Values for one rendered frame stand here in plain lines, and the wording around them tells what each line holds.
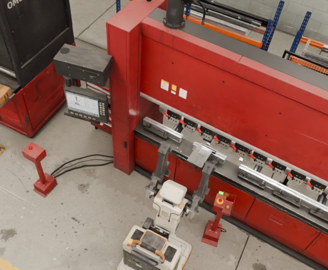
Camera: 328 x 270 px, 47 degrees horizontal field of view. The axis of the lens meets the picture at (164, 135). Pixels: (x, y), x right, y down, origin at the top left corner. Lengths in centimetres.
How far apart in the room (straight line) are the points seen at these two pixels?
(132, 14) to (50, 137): 260
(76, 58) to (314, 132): 223
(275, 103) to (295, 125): 27
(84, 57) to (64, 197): 203
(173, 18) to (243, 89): 87
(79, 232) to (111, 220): 41
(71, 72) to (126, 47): 59
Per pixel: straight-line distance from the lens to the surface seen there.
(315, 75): 339
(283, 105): 340
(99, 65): 364
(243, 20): 531
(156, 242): 373
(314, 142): 358
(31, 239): 486
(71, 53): 379
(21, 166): 542
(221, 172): 424
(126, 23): 353
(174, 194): 346
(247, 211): 456
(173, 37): 345
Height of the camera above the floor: 433
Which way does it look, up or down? 51 degrees down
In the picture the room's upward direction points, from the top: 6 degrees clockwise
